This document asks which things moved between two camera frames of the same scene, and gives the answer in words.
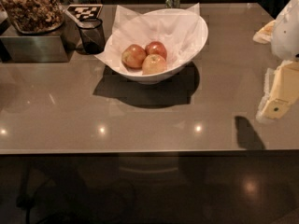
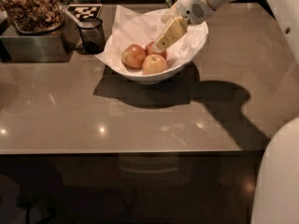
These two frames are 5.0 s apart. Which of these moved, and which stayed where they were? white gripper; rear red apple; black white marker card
Moved: white gripper
Stayed: rear red apple; black white marker card
